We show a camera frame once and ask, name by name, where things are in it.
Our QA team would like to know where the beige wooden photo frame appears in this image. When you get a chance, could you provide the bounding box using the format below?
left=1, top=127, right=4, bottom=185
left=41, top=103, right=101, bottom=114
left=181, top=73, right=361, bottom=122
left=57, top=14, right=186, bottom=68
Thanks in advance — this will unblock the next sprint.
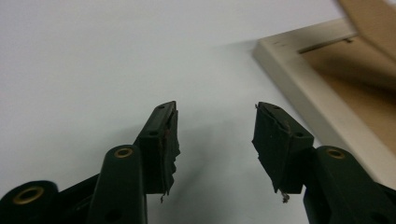
left=251, top=0, right=396, bottom=190

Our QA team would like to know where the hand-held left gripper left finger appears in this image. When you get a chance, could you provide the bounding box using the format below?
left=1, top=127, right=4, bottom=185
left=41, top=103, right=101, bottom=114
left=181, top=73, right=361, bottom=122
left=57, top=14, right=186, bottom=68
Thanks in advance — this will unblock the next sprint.
left=134, top=100, right=181, bottom=203

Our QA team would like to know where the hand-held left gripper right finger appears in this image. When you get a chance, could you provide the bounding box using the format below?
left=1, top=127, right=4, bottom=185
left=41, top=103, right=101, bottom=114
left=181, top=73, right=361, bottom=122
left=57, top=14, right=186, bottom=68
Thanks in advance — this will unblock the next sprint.
left=251, top=101, right=316, bottom=203

